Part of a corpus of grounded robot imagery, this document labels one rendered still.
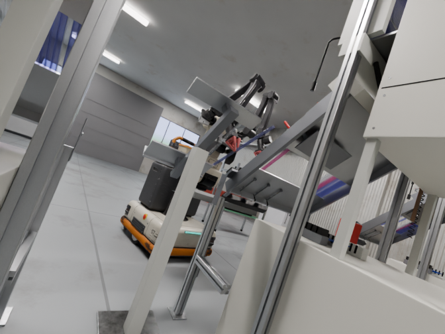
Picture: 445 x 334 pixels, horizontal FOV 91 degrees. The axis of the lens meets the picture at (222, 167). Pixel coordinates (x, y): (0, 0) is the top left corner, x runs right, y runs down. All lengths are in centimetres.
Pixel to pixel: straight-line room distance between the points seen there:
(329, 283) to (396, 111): 53
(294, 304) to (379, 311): 24
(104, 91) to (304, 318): 867
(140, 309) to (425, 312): 90
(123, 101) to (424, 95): 868
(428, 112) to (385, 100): 12
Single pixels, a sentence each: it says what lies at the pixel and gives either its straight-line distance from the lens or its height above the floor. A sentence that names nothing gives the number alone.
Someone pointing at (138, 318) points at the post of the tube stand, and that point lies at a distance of 112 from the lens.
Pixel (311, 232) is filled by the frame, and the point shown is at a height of 65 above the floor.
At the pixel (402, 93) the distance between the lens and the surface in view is 86.
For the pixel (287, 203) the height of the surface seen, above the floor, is 74.
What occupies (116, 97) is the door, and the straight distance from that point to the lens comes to 897.
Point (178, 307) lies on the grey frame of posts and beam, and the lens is 133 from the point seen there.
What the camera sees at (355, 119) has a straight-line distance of 112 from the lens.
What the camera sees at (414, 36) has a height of 133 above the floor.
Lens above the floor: 71
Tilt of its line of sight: 4 degrees up
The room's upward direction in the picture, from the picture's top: 20 degrees clockwise
